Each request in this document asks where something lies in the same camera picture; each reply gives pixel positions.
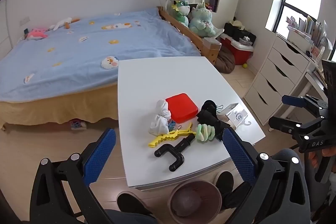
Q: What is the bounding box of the pink plastic waste bin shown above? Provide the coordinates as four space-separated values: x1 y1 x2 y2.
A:
167 181 222 224

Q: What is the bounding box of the colourful toy box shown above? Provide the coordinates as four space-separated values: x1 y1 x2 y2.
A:
69 120 87 131

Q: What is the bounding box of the black forked plastic part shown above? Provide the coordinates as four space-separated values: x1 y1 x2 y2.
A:
154 134 196 172

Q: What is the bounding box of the black left slipper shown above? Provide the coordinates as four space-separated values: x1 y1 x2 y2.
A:
117 192 153 216

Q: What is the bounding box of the black right slipper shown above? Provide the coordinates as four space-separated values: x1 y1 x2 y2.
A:
215 171 234 196

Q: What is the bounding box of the teal binder clip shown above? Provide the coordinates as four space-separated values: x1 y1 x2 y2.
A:
168 120 185 132

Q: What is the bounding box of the black cloth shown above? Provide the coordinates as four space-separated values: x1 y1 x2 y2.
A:
196 108 232 142

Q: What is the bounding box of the wooden bed frame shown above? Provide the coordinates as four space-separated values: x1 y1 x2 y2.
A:
157 6 219 66

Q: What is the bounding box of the red cooler box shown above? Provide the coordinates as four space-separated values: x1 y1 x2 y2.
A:
220 33 255 65

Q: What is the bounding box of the white storage box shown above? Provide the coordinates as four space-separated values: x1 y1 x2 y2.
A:
286 23 315 49

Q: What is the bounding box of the red square plastic lid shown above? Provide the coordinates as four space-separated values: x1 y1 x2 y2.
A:
165 93 199 124

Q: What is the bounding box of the row of books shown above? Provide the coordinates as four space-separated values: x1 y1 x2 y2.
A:
297 15 332 49

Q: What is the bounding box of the small white cardboard box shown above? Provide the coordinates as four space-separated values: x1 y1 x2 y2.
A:
218 102 249 130

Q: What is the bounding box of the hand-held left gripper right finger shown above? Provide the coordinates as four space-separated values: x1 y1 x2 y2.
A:
222 127 311 224

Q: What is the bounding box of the straw hat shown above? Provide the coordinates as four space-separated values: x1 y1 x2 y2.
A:
228 20 245 30

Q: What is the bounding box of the pink plush toy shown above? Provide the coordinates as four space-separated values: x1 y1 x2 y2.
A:
26 27 49 41

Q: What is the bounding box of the bed with blue blanket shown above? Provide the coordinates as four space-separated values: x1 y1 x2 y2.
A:
0 7 201 104

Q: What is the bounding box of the person's left leg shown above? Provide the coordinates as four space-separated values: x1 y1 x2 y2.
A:
104 209 158 224

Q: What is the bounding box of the clear plastic box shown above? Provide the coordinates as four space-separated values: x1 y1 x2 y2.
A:
203 37 222 50

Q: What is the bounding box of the white desk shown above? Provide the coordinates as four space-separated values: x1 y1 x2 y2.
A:
268 67 332 135

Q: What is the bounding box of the green white twisted hair tie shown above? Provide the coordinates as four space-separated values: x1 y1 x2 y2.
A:
196 123 216 144

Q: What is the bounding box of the teal dinosaur plush toy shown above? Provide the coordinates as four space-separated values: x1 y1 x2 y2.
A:
188 2 225 37

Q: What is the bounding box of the white cloth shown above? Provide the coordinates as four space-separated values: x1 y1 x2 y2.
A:
148 99 172 135

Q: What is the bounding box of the white drawer cabinet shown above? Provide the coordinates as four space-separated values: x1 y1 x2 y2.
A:
244 36 311 126

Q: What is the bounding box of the yellow toothed hair clip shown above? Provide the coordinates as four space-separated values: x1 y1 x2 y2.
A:
148 122 197 148

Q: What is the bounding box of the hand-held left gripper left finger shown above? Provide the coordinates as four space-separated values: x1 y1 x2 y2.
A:
29 128 117 224

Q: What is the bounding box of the brown bean cushion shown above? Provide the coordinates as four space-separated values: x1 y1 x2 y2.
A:
215 45 236 74

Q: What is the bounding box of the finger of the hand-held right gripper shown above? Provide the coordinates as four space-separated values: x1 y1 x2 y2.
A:
268 116 328 145
282 95 329 116

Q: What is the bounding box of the person's right hand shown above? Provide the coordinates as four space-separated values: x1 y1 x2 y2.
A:
308 147 336 170

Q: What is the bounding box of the black slipper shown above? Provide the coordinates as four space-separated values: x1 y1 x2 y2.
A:
215 171 234 196
117 192 153 216

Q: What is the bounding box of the yellow bed skirt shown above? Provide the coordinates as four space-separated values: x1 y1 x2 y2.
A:
0 83 119 131

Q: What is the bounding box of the black storage bag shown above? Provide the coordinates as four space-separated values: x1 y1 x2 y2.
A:
224 22 257 42

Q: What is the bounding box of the green dragon plush toy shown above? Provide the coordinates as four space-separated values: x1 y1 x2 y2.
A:
172 0 190 28

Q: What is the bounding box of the white goose plush toy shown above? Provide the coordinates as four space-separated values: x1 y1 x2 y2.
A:
49 17 81 31

